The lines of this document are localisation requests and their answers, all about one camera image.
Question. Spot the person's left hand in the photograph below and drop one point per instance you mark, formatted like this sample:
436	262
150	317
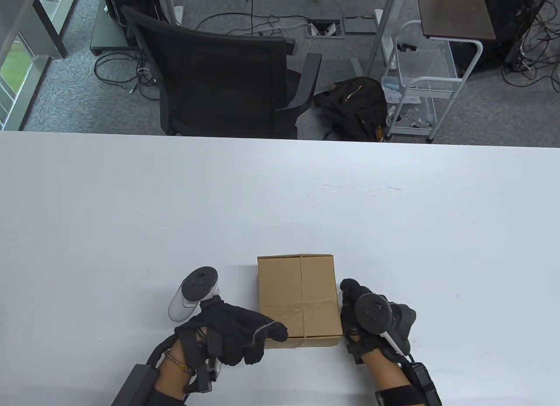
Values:
232	327

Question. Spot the person's right hand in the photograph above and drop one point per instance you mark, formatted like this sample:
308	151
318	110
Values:
350	314

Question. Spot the brown cardboard box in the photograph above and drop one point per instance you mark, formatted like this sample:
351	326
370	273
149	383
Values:
280	288

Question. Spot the person's right forearm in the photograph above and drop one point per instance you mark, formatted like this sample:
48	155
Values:
387	373

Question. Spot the person's left forearm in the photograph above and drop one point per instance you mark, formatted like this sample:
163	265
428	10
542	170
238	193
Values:
175	375

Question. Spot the open floor socket box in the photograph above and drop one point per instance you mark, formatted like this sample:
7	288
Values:
324	29

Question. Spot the grey and white controller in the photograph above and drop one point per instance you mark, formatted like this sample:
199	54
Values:
197	288
376	312

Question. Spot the black backpack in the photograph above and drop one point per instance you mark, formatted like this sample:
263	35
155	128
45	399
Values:
354	108

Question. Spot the small light blue item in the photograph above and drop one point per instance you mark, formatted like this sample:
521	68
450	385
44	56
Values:
391	87

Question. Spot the black mesh office chair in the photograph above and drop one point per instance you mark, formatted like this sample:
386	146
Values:
218	82

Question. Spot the small black device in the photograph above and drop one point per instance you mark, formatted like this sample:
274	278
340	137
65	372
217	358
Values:
407	47

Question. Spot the silver metal desk leg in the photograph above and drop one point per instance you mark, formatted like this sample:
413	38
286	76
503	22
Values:
380	29

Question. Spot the grey floor cover plate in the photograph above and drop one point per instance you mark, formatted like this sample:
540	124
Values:
358	25

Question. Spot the dark grey stand base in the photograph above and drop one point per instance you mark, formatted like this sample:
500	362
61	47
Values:
107	34

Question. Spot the dark brown side desk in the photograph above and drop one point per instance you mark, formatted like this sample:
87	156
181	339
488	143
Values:
455	12

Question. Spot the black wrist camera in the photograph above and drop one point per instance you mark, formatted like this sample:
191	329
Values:
208	377

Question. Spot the window with grey frame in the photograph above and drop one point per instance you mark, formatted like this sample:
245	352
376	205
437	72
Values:
11	78

